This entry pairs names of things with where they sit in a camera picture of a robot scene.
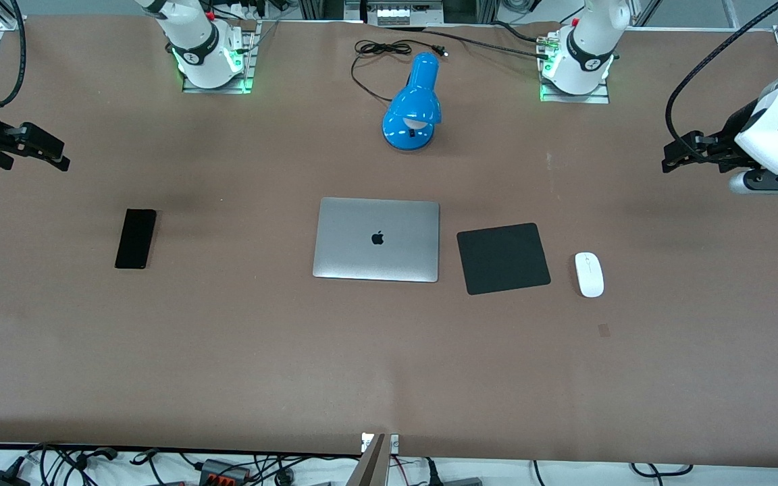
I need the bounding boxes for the black mouse pad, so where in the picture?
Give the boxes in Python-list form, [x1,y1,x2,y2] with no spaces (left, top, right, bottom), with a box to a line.
[457,223,552,296]

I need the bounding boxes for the white power strip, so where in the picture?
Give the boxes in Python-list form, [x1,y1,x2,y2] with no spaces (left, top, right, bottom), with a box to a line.
[374,4,425,27]

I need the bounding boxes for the tangled black cable bundle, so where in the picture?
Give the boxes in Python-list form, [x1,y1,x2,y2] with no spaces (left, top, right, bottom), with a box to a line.
[23,442,190,486]

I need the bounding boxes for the long black base cable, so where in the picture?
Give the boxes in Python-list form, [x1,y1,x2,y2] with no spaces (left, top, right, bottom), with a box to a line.
[379,24,555,61]

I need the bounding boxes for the black lamp power cord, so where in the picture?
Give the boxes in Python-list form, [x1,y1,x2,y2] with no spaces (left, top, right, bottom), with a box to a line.
[351,39,449,104]

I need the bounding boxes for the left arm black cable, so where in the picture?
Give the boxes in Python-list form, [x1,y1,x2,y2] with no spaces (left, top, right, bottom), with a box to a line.
[665,0,778,164]

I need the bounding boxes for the white computer mouse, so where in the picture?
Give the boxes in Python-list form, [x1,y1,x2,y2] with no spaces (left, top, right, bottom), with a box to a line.
[575,252,605,298]

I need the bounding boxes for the right arm aluminium base plate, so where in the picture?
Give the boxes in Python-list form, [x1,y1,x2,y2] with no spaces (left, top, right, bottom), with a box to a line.
[182,19,263,95]

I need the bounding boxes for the black looped floor cable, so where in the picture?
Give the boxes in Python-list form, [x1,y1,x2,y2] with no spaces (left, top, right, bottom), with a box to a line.
[629,462,695,481]

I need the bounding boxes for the left arm aluminium base plate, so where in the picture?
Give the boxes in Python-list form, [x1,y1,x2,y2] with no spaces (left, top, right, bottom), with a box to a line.
[539,30,611,104]

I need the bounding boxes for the brown slanted beam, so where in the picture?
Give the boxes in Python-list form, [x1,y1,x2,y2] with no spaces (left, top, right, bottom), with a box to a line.
[345,433,390,486]

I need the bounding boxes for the small white bracket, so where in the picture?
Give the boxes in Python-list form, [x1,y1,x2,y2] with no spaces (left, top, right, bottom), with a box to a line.
[361,433,400,454]

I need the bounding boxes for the blue desk lamp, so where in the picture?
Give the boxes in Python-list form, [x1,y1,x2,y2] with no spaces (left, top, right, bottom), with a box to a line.
[382,52,442,151]

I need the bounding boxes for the silver closed laptop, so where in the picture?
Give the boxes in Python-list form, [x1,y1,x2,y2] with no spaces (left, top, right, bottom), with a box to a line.
[313,197,440,283]

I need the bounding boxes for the grey connector block orange levers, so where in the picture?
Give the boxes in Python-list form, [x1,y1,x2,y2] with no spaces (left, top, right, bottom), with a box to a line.
[199,458,253,486]

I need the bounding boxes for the black smartphone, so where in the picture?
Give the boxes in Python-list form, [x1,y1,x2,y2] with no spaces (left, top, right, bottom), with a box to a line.
[114,209,157,270]

